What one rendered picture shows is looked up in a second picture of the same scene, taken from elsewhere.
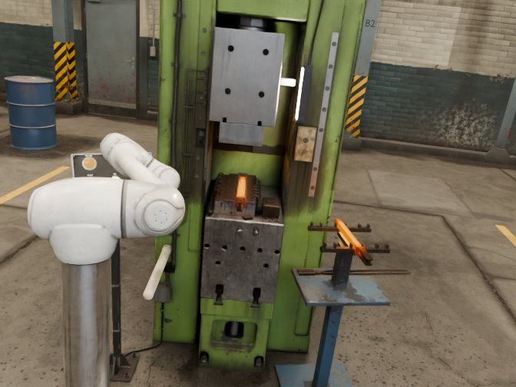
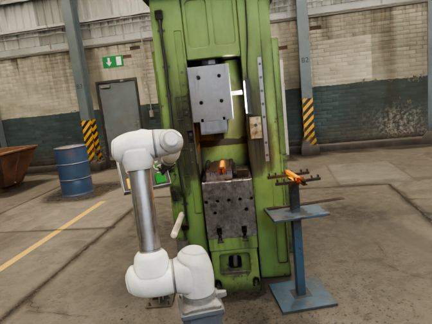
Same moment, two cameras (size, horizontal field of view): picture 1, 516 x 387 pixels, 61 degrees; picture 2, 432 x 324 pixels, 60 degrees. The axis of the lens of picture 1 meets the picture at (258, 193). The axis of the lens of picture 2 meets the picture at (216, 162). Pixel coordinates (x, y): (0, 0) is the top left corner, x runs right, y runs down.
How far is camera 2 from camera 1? 82 cm
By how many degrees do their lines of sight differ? 11
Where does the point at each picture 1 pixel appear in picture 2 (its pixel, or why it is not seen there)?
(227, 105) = (202, 111)
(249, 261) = (235, 207)
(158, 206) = (170, 134)
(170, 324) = not seen: hidden behind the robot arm
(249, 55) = (209, 79)
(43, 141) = (84, 188)
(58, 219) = (125, 148)
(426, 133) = (369, 130)
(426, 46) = (351, 67)
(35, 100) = (76, 160)
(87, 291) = (143, 183)
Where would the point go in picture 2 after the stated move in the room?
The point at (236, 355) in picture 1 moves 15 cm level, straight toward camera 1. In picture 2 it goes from (240, 279) to (240, 289)
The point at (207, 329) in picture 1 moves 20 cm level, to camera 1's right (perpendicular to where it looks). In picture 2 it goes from (216, 262) to (242, 260)
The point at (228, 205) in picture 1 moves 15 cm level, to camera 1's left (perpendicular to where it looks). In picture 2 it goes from (215, 173) to (195, 175)
